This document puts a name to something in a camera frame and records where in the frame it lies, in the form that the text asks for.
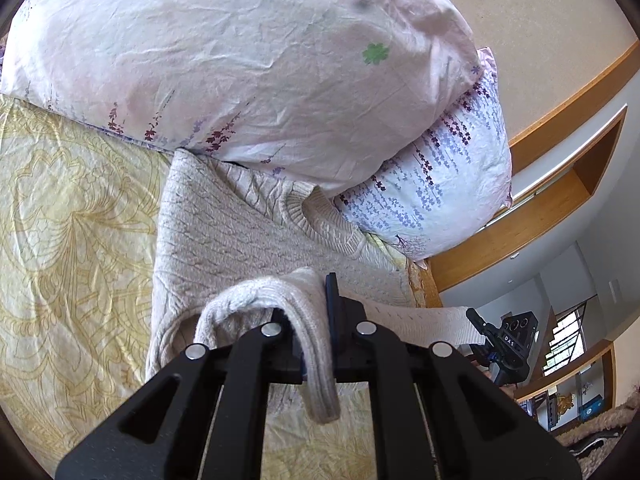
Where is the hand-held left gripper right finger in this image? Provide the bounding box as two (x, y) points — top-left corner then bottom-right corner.
(324, 272), (584, 480)

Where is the white purple-flowered pillow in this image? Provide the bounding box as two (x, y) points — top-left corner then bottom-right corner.
(334, 47), (514, 269)

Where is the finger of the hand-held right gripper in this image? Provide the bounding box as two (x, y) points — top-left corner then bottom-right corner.
(465, 308), (497, 347)

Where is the brown fuzzy blanket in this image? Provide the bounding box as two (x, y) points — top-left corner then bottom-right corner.
(554, 387), (640, 461)

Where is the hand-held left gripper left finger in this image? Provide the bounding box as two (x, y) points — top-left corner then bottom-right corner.
(55, 309), (307, 480)

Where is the window with railing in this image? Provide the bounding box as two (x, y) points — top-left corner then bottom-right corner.
(540, 297), (601, 378)

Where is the yellow patterned bed sheet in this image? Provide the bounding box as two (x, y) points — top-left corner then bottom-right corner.
(0, 94), (446, 480)

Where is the beige knit sweater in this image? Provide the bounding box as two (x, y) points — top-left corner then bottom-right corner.
(145, 149), (488, 423)

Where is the blue box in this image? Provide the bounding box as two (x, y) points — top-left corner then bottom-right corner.
(579, 396), (606, 420)

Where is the wooden headboard shelf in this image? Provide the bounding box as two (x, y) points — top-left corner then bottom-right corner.
(429, 105), (629, 292)

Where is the pink floral pillow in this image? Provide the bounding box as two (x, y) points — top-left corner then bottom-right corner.
(0, 0), (483, 186)

